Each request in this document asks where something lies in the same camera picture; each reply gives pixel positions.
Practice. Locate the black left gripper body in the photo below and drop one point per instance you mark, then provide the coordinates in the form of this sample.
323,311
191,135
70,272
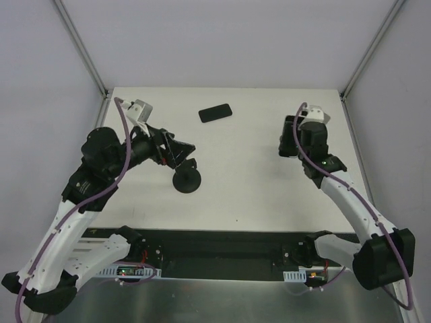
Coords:
161,145

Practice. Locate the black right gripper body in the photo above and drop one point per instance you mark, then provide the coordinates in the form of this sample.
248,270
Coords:
289,133

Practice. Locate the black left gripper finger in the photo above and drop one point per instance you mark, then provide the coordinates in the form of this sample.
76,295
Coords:
165,138
176,152

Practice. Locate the teal-edged black smartphone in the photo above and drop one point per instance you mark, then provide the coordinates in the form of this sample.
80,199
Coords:
287,145

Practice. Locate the black round-base phone stand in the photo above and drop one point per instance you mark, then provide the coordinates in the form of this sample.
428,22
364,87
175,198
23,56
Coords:
186,178

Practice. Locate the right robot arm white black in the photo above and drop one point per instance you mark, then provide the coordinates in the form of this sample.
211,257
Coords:
384,254

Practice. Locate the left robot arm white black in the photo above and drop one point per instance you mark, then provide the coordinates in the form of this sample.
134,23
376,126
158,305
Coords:
50,280

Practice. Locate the black phone lying flat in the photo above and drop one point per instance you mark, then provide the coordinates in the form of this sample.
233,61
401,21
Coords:
215,113

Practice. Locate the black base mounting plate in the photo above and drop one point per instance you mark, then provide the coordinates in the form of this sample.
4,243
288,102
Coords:
218,255

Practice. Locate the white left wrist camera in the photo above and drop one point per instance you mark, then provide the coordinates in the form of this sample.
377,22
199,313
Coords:
138,112

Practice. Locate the left aluminium frame post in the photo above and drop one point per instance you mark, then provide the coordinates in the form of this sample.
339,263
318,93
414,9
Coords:
80,47

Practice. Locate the aluminium frame post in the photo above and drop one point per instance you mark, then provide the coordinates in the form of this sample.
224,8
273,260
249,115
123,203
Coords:
372,48
80,47

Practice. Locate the left white cable duct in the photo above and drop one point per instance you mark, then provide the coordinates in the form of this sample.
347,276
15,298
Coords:
130,271

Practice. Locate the white cable duct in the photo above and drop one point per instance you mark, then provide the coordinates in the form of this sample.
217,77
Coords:
298,276
130,271

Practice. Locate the right white cable duct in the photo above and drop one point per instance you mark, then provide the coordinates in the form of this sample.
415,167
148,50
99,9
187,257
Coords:
298,276

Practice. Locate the right aluminium frame post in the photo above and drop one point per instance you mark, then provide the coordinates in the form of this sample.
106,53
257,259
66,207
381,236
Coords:
372,48

